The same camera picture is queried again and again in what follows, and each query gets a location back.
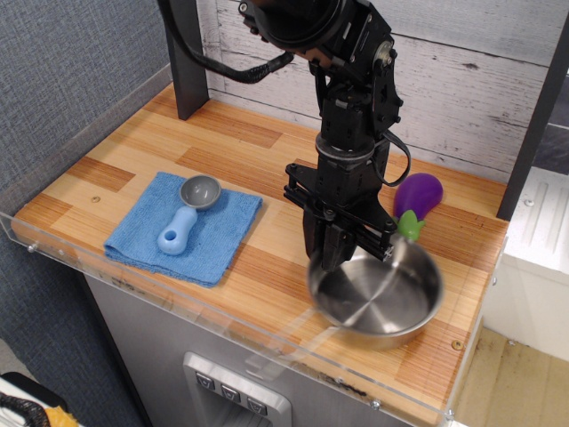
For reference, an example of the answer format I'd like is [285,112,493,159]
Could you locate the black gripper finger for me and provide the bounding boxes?
[303,211,327,259]
[321,223,357,272]

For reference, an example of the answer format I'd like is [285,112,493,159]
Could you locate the purple toy eggplant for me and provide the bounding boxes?
[392,173,444,241]

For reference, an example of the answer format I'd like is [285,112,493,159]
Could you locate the blue grey toy scoop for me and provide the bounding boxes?
[156,174,221,255]

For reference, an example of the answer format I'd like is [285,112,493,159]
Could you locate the silver steel pan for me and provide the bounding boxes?
[244,234,445,379]

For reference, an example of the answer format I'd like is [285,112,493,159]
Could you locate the clear acrylic table guard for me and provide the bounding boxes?
[1,63,518,426]

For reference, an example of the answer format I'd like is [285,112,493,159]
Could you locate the black right upright post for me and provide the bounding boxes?
[496,17,568,221]

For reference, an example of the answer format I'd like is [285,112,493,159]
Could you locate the black braided hose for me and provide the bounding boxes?
[0,395,48,427]

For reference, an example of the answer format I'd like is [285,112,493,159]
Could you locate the black upright post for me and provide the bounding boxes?
[496,17,568,221]
[165,0,209,120]

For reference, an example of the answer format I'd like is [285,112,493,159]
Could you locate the yellow object bottom left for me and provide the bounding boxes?
[44,407,80,427]

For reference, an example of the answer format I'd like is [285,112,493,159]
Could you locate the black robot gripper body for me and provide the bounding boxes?
[284,153,396,261]

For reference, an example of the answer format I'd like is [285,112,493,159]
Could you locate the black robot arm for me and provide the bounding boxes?
[239,1,403,271]

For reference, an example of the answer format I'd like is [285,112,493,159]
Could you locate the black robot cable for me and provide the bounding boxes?
[155,0,413,188]

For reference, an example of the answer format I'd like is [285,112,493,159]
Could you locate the black left upright post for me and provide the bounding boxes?
[165,0,209,120]

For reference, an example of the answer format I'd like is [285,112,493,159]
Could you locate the blue folded rag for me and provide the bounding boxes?
[104,172,263,288]

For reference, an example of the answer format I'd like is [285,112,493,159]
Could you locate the grey cabinet with dispenser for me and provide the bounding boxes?
[83,271,428,427]

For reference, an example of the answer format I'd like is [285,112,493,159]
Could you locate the white side counter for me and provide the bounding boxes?
[482,167,568,360]

